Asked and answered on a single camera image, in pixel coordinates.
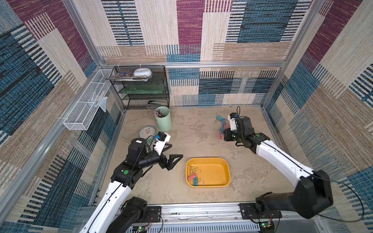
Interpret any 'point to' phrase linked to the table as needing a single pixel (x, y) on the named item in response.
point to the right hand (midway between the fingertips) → (223, 129)
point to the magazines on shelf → (128, 76)
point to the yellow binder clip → (192, 170)
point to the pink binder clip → (192, 176)
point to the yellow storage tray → (208, 172)
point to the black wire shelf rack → (143, 87)
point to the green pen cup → (163, 117)
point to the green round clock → (147, 131)
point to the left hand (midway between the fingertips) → (175, 150)
